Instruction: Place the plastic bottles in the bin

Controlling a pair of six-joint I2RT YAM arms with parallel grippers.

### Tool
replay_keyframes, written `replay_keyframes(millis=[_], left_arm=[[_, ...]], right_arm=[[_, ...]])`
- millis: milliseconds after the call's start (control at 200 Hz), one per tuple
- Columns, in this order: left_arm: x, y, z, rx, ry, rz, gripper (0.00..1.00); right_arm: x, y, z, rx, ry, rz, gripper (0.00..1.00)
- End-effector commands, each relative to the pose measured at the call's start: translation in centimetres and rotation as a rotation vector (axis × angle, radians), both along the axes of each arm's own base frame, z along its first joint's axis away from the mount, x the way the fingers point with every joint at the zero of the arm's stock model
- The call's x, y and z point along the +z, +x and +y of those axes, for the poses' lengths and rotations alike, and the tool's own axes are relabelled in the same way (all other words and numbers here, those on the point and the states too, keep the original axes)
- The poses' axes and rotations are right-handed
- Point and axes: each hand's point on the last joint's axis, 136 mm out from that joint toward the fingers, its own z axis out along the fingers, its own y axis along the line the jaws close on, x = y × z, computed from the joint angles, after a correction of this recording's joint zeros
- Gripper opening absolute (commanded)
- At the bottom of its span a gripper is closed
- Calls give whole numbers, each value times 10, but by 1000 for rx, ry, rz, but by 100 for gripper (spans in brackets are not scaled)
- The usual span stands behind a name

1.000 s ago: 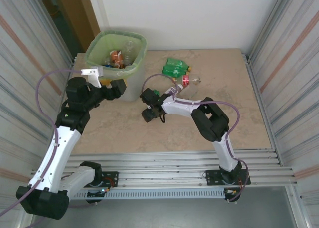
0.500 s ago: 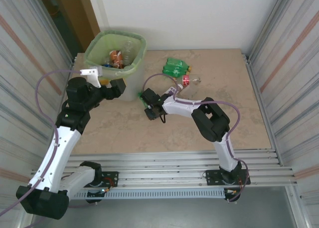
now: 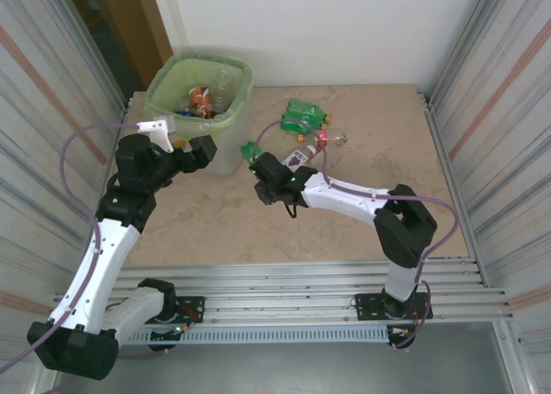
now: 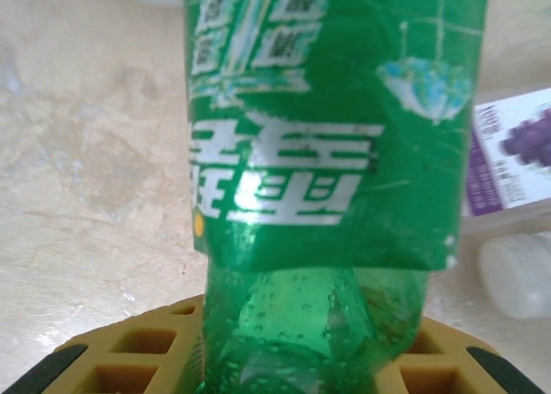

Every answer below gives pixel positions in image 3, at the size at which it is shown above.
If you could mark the grape label juice bottle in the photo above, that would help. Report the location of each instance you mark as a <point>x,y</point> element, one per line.
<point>295,158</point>

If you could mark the green bottle white label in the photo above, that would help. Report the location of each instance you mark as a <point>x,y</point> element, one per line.
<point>250,151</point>

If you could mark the brown coffee drink bottle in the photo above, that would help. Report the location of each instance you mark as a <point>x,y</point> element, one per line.
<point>200,97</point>

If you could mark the clear bottle red label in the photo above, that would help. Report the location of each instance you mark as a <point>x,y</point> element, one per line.
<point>322,139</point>

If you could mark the clear bottle white cap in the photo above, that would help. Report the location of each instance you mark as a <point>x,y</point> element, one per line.
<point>222,88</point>

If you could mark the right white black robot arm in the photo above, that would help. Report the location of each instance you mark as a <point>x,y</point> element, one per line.
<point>344,202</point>

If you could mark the translucent plastic waste bin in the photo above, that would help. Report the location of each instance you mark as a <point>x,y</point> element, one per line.
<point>228,161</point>

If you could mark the green plastic bin liner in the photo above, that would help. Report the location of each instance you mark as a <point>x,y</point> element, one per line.
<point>189,73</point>

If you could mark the brown wooden door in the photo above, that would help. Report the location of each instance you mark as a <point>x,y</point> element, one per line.
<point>127,32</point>

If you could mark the left base power lead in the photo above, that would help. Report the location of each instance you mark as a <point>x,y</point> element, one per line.
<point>184,327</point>

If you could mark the base power lead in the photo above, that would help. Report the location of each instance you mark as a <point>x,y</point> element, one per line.
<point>184,327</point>
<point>402,331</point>

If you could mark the right base power lead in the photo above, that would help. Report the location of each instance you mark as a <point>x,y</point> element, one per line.
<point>402,331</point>

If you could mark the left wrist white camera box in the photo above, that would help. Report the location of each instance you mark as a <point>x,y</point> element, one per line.
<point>159,129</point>

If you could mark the aluminium rail frame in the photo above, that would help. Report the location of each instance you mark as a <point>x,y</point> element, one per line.
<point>280,282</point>

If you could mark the light wooden door frame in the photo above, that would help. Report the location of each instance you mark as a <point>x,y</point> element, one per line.
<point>150,7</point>

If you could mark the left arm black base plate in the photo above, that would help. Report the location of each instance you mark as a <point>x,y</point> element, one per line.
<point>193,308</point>

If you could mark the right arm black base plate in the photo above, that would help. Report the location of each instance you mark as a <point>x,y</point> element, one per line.
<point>366,305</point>

